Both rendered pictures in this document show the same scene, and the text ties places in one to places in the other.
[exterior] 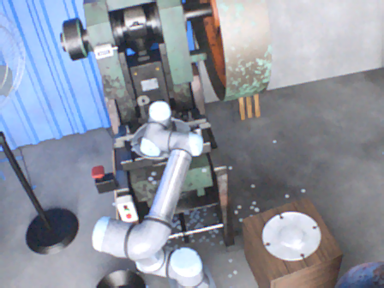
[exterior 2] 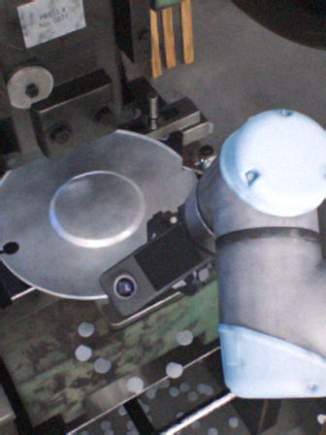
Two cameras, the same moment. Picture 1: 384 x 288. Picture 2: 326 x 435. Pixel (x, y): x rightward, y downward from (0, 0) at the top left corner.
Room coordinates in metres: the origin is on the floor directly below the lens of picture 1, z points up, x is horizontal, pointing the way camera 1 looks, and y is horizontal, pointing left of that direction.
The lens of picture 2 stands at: (1.04, 0.31, 1.54)
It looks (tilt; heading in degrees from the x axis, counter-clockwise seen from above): 53 degrees down; 335
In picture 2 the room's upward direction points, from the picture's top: 2 degrees counter-clockwise
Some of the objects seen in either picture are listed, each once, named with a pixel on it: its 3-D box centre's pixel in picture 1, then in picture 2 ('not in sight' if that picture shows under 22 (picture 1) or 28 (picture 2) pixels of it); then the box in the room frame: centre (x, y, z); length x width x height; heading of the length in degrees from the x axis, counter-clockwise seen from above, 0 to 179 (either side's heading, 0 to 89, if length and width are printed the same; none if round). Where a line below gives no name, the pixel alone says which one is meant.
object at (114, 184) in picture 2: (161, 137); (97, 207); (1.62, 0.14, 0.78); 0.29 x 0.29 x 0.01
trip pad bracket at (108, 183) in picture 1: (109, 189); not in sight; (1.49, 0.44, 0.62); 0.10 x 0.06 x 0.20; 94
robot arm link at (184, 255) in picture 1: (185, 267); not in sight; (0.98, 0.11, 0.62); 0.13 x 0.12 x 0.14; 65
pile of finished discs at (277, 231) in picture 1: (291, 235); not in sight; (1.22, -0.40, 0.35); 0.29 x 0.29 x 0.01
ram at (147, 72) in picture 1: (149, 84); (39, 16); (1.70, 0.14, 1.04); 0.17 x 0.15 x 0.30; 4
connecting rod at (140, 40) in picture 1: (139, 36); not in sight; (1.74, 0.14, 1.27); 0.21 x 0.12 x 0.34; 4
